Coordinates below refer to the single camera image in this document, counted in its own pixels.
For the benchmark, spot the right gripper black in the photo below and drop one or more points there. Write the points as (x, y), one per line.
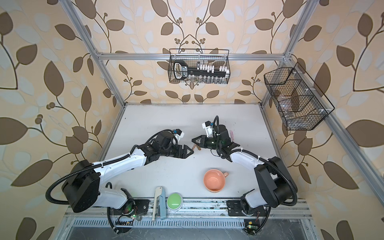
(203, 141)

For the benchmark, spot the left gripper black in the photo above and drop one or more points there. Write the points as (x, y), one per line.
(184, 155)

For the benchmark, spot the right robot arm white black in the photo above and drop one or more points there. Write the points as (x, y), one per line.
(275, 184)

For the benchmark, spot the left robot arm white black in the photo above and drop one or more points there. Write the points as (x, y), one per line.
(86, 185)

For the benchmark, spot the peach ceramic mug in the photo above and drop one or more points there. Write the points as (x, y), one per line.
(215, 180)

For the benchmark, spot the beige blue flat tool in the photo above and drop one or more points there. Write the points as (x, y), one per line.
(159, 207)

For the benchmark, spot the green round button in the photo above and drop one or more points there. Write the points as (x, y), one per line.
(174, 202)

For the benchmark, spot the black white remote tool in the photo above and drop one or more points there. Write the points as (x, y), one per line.
(201, 72)

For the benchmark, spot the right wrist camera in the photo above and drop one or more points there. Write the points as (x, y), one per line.
(208, 127)

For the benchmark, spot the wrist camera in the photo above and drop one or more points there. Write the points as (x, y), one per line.
(208, 127)
(178, 134)

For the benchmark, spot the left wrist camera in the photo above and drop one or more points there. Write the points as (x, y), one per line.
(178, 134)

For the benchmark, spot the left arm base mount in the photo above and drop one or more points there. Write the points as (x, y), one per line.
(137, 207)

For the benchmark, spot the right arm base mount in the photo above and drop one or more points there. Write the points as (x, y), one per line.
(239, 208)

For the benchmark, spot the rear black wire basket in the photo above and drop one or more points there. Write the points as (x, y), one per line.
(216, 57)

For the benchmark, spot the black wire basket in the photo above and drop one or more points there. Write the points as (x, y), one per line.
(216, 57)
(300, 104)

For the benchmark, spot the right black wire basket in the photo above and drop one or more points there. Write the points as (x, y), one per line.
(300, 104)

